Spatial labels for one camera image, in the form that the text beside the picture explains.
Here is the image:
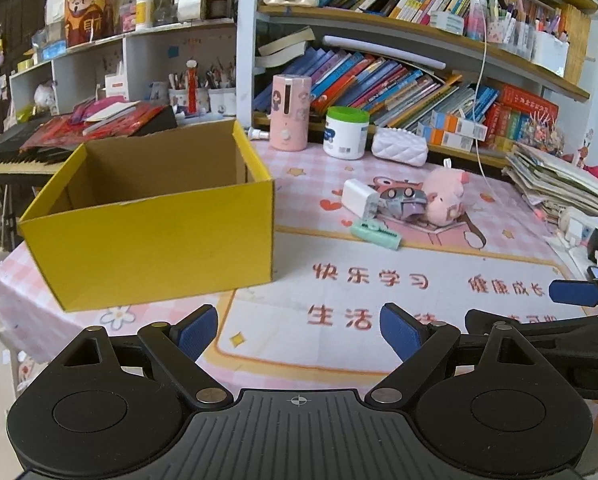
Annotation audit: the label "sparkly ornament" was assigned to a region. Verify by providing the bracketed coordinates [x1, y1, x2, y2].
[526, 110, 565, 153]

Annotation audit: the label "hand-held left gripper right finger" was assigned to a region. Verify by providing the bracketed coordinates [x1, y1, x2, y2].
[365, 303, 547, 408]

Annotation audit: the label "red white small box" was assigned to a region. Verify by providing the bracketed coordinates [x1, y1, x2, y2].
[104, 74, 128, 101]

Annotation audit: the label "white hanging cable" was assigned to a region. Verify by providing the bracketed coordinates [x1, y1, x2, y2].
[472, 0, 562, 236]

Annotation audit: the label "white rolled paper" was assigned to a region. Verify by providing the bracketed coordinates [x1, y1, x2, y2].
[321, 35, 447, 68]

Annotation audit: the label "fortune god figure box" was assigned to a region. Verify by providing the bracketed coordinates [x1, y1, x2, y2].
[64, 0, 114, 47]

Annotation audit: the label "dark wooden door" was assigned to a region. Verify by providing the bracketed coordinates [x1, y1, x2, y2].
[0, 0, 50, 126]

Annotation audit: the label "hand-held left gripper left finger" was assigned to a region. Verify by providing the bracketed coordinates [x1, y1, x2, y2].
[51, 304, 232, 408]

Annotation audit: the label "row of leaning books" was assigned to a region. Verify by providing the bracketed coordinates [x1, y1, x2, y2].
[254, 47, 500, 131]

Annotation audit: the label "pile of red packets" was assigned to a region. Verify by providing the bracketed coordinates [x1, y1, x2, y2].
[21, 100, 170, 153]

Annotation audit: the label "mint green small tool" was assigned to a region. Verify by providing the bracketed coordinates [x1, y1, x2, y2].
[350, 221, 404, 251]

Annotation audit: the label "wooden bookshelf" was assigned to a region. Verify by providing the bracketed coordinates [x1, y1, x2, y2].
[236, 0, 598, 171]

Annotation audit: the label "keyboard stand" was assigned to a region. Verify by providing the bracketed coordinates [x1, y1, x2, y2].
[0, 175, 24, 258]

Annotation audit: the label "orange white box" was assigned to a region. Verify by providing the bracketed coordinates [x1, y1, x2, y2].
[431, 110, 487, 140]
[419, 124, 472, 151]

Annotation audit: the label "pink pig plush toy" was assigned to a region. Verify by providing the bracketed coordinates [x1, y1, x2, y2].
[421, 158, 472, 226]

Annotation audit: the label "pink cylindrical humidifier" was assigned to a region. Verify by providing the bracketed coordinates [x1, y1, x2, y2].
[270, 74, 312, 151]

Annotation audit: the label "black electronic keyboard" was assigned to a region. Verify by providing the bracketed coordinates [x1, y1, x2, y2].
[0, 120, 180, 176]

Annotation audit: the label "yellow cardboard box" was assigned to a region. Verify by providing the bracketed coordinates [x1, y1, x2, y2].
[18, 119, 276, 312]

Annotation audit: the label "stack of paper booklets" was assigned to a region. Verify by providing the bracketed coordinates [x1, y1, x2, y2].
[504, 142, 598, 221]

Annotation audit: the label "white quilted purse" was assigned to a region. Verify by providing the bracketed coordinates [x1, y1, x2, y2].
[371, 127, 428, 167]

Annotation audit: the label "white pen cup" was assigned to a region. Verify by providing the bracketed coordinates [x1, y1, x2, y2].
[209, 87, 237, 116]
[168, 87, 210, 116]

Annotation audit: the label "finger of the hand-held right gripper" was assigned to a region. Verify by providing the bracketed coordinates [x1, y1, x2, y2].
[549, 277, 598, 311]
[465, 309, 598, 348]

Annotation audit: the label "red white slim figure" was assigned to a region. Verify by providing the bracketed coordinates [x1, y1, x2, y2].
[185, 59, 200, 113]

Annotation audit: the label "pink blue spray bottle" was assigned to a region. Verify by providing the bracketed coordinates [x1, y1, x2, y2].
[466, 0, 487, 41]

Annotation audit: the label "white pen organizer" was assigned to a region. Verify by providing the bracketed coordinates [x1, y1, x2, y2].
[489, 0, 570, 78]

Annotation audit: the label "thick flat books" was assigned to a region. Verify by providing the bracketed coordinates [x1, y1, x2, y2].
[256, 27, 316, 68]

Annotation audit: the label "white jar green lid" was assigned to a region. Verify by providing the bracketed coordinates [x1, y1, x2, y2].
[323, 106, 371, 161]

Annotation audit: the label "white plush toy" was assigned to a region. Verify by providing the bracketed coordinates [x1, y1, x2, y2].
[34, 82, 58, 113]

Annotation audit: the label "set of red books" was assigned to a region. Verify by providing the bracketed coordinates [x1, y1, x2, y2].
[484, 85, 560, 148]

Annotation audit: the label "white charger block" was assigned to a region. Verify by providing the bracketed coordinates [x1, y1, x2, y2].
[341, 178, 380, 214]

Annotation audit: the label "white low shelf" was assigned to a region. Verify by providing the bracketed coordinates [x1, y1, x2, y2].
[9, 19, 240, 121]

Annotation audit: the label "white power strip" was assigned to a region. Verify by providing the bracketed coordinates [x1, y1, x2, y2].
[559, 207, 598, 251]

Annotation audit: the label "grey small toy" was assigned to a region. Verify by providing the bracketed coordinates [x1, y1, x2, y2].
[379, 187, 427, 221]

